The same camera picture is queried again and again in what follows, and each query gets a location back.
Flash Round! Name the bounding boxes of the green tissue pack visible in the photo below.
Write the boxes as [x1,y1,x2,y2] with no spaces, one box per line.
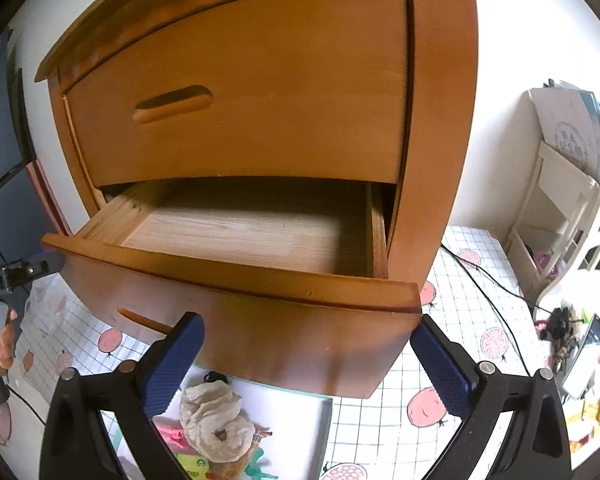
[174,453,211,480]

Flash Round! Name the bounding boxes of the cream lace cloth scrunchie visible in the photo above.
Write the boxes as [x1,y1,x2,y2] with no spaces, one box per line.
[180,380,256,464]

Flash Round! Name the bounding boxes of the green plastic toy figure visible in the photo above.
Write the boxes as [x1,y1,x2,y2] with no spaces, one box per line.
[245,448,277,480]

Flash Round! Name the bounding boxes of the person's left hand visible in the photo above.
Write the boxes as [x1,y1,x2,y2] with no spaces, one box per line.
[0,307,17,370]

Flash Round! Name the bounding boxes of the clear plastic bag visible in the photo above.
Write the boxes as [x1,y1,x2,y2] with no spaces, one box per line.
[21,273,74,337]

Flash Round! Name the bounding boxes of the pink plastic stick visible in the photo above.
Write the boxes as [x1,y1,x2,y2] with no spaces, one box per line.
[154,422,190,453]

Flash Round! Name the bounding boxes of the clutter of toys pile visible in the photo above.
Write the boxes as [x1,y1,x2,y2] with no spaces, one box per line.
[534,307,600,467]

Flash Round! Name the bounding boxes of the black toy car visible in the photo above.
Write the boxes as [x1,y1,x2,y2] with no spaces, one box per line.
[204,370,228,384]

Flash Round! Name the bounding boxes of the wafer snack packet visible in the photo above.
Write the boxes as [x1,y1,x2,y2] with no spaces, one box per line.
[211,454,250,480]

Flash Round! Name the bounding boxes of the white tray with teal rim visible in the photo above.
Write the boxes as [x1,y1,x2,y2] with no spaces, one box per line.
[110,364,334,480]

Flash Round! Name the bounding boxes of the white bookshelf rack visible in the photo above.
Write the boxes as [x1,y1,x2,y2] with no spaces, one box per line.
[505,142,600,301]

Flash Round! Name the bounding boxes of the wooden lower drawer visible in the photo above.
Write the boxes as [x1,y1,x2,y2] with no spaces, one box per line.
[43,178,420,398]

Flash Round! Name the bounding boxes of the wooden drawer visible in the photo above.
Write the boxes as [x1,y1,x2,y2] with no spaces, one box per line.
[43,178,420,398]
[66,0,406,186]

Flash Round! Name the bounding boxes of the wooden nightstand cabinet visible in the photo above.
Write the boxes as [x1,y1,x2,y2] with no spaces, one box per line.
[33,0,480,291]

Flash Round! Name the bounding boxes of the white paper books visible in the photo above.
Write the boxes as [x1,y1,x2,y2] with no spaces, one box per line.
[528,79,600,183]

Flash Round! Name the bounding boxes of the wooden upper drawer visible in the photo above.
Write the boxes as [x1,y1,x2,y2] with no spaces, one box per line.
[66,0,406,186]

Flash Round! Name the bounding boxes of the black cable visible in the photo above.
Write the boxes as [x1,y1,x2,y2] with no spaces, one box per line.
[439,242,556,376]

